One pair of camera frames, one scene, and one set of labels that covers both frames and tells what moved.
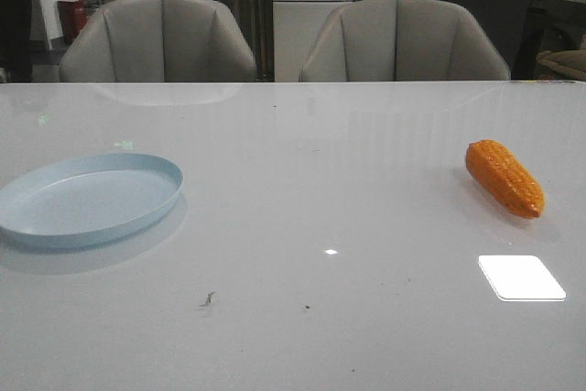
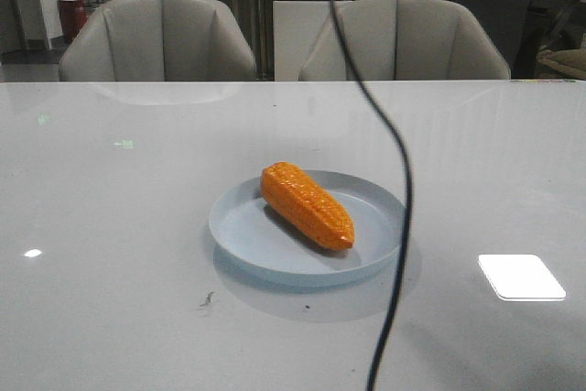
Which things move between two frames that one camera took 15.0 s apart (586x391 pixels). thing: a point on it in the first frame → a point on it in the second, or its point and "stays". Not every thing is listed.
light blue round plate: (84, 200) → (248, 229)
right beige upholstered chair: (401, 38) stays
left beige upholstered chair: (158, 38) stays
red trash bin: (74, 16) stays
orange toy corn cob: (499, 171) → (302, 202)
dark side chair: (549, 24) stays
